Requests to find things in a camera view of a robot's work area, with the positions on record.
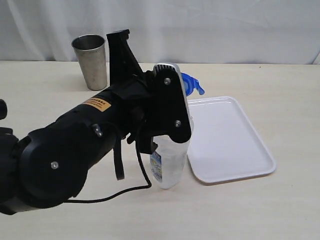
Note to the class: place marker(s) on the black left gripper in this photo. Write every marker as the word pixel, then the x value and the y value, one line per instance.
pixel 137 90

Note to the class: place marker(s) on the blue plastic container lid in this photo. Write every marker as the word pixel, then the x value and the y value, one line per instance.
pixel 191 84

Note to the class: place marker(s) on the clear plastic container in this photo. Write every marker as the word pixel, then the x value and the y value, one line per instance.
pixel 168 161

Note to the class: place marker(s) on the stainless steel cup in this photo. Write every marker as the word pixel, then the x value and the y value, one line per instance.
pixel 91 55

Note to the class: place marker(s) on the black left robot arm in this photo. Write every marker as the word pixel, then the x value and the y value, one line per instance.
pixel 50 165

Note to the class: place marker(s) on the white plastic tray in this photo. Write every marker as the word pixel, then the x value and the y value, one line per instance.
pixel 225 146

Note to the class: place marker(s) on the white backdrop curtain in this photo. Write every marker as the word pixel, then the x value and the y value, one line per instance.
pixel 182 31

